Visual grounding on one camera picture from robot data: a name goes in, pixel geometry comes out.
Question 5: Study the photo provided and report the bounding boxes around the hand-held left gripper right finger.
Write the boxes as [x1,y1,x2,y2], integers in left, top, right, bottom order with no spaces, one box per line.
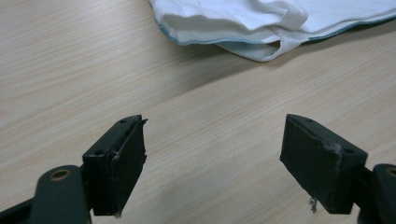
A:
[279,113,369,215]

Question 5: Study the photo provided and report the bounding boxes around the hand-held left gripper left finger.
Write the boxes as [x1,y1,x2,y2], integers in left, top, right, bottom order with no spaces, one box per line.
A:
[81,114,149,217]

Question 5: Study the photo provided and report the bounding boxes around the white cloth with teal hem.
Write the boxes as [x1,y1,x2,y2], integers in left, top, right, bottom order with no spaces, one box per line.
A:
[147,0,396,63]

